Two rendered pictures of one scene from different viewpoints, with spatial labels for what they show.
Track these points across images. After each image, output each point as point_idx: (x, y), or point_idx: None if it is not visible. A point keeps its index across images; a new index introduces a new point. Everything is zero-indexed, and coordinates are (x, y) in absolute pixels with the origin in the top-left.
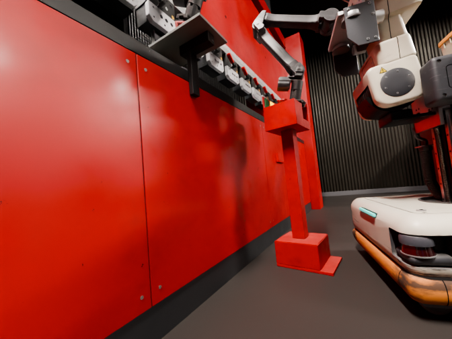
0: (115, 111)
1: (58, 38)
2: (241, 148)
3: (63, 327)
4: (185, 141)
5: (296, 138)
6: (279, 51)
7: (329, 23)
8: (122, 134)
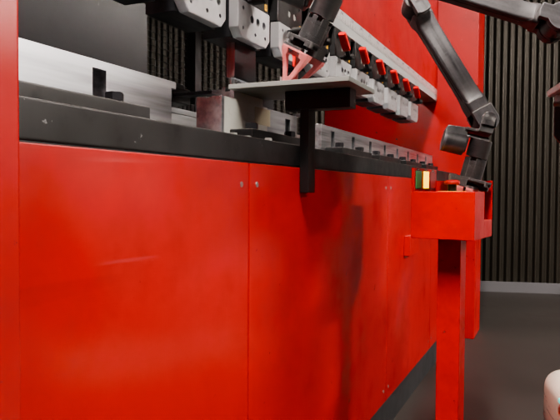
0: (228, 279)
1: (189, 199)
2: (355, 257)
3: None
4: (290, 285)
5: (465, 255)
6: (453, 68)
7: (557, 32)
8: (232, 312)
